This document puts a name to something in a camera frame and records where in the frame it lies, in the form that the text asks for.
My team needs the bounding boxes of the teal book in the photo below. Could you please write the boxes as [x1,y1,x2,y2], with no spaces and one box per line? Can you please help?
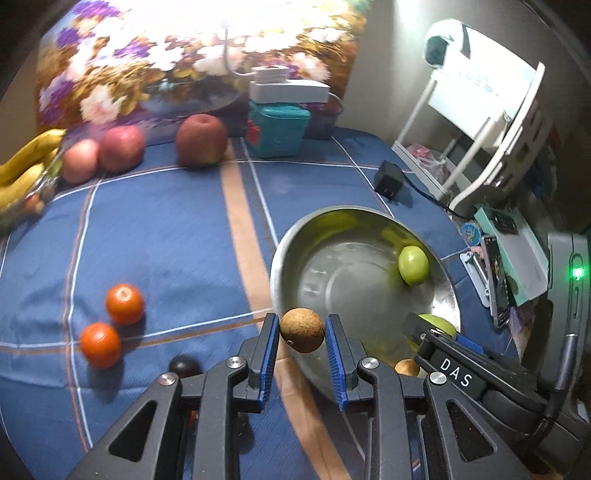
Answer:
[475,205,551,306]

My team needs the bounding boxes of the pale red apple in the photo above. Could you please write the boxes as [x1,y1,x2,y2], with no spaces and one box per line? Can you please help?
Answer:
[62,139,101,185]

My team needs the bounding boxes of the grey cable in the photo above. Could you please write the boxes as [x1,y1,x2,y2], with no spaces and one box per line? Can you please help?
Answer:
[530,333,581,449]

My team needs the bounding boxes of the black power cable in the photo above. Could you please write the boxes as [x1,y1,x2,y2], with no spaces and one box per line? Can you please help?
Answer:
[401,168,472,221]

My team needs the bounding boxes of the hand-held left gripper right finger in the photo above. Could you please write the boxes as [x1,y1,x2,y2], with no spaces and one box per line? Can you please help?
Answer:
[324,314,536,480]

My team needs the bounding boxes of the green jujube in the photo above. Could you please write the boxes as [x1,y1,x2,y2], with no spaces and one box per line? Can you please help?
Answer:
[418,314,459,337]
[398,246,429,287]

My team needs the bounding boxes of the dark plum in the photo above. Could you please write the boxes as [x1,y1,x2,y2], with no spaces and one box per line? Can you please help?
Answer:
[168,355,202,378]

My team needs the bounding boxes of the clear plastic tray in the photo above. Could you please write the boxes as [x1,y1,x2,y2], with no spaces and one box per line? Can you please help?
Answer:
[0,152,64,234]

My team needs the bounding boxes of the dark red apple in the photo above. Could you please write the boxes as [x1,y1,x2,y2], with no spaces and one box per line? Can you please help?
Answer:
[175,113,229,168]

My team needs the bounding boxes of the black card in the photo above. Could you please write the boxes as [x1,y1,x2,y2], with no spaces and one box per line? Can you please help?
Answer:
[480,234,511,328]

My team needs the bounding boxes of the floral wall poster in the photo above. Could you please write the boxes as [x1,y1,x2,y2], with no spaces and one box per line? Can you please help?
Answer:
[36,0,370,139]

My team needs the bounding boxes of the round brown fruit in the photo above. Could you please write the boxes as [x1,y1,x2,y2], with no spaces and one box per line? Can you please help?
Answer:
[280,307,326,354]

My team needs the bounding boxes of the dark bowl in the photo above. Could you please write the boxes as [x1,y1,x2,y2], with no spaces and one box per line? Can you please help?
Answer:
[302,95,345,140]

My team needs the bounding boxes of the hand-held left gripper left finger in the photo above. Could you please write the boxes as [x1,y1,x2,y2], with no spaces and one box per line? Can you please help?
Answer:
[65,313,281,480]

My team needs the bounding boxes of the white and green cloth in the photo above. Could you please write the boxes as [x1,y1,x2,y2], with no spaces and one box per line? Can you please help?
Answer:
[424,18,472,70]

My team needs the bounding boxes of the pink packets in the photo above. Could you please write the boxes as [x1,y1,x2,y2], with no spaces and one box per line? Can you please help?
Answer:
[405,143,455,183]

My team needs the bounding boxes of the teal plastic basket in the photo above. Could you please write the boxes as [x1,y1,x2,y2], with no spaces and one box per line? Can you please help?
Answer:
[246,100,311,160]

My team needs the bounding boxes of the black power adapter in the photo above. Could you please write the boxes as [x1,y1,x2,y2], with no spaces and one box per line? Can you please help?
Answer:
[373,160,404,202]

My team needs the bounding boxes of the white desk lamp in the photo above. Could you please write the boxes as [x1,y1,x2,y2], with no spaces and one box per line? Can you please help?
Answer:
[221,18,331,105]

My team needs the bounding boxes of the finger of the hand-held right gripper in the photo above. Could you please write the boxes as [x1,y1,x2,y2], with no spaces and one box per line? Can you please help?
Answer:
[402,313,486,400]
[454,335,491,361]

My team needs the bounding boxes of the blue plaid tablecloth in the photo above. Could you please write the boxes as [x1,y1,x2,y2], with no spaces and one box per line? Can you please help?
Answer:
[0,124,522,480]

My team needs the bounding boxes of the stainless steel bowl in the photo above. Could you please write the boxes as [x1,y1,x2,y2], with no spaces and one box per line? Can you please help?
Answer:
[270,207,461,401]

